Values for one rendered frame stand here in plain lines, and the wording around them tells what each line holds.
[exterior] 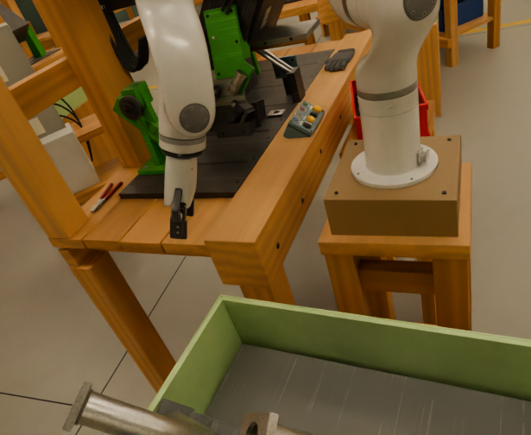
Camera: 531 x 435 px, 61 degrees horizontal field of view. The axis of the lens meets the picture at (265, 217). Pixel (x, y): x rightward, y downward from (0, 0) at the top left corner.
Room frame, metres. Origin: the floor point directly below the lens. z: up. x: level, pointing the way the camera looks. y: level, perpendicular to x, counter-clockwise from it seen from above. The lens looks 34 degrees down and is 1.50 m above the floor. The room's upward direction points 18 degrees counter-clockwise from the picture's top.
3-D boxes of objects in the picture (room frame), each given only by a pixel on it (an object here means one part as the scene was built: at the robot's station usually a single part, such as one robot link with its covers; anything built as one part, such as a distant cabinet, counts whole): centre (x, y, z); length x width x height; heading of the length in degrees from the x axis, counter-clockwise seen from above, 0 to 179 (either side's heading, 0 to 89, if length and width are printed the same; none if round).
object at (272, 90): (1.64, -0.06, 0.89); 1.10 x 0.42 x 0.02; 148
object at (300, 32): (1.65, -0.19, 1.11); 0.39 x 0.16 x 0.03; 58
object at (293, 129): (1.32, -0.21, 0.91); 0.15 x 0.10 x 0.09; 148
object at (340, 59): (1.79, -0.48, 0.91); 0.20 x 0.11 x 0.03; 146
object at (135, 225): (1.64, -0.06, 0.44); 1.49 x 0.70 x 0.88; 148
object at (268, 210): (1.49, -0.30, 0.82); 1.50 x 0.14 x 0.15; 148
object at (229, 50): (1.54, -0.07, 1.17); 0.13 x 0.12 x 0.20; 148
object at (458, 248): (0.86, -0.31, 0.83); 0.32 x 0.32 x 0.04; 59
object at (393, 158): (0.86, -0.32, 1.04); 0.19 x 0.19 x 0.18
